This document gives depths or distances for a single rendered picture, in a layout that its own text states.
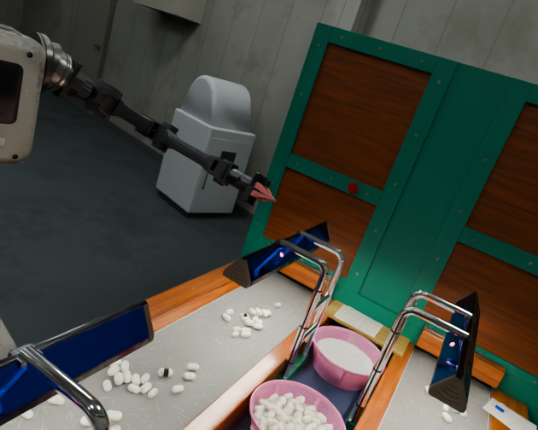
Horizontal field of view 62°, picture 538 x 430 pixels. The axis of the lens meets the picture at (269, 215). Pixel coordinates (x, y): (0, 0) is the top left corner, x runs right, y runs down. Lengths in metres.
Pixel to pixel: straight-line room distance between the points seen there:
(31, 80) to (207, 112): 3.04
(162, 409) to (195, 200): 3.26
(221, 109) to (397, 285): 2.84
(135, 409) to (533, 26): 3.36
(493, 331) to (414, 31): 2.73
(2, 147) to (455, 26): 3.28
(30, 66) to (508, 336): 1.74
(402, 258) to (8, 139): 1.38
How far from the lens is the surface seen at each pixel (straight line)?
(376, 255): 1.85
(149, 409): 1.22
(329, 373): 1.59
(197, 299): 1.61
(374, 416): 1.44
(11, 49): 1.31
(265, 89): 4.83
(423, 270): 1.82
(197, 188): 4.28
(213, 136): 4.17
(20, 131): 1.37
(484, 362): 1.85
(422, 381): 1.76
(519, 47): 3.71
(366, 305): 1.91
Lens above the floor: 1.58
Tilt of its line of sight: 18 degrees down
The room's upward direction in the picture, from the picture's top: 19 degrees clockwise
